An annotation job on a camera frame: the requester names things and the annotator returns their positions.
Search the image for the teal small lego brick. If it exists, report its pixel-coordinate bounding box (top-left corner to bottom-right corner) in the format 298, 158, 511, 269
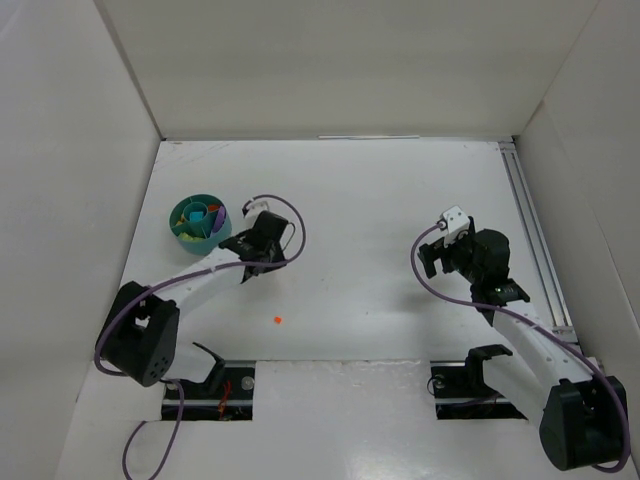
188, 211, 206, 223

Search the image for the purple curved lego piece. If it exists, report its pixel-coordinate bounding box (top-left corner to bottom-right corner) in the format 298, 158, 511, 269
211, 206, 227, 236

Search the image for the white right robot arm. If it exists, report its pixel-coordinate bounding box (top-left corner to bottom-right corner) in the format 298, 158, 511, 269
410, 207, 631, 474

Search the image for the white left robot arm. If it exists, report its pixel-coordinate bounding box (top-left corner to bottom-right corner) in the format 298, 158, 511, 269
94, 211, 289, 390

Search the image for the teal round divided container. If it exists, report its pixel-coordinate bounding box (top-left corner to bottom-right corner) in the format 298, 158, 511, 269
168, 194, 232, 257

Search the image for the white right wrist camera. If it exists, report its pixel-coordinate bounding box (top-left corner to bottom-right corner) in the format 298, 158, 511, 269
437, 205, 471, 248

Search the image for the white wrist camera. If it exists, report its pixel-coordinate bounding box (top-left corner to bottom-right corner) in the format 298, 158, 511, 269
242, 199, 270, 219
437, 205, 471, 248

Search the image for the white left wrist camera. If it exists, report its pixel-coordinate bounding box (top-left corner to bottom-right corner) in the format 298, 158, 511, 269
242, 199, 270, 219

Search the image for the aluminium rail right side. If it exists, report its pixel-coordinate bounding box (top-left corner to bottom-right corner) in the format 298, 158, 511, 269
498, 140, 578, 342

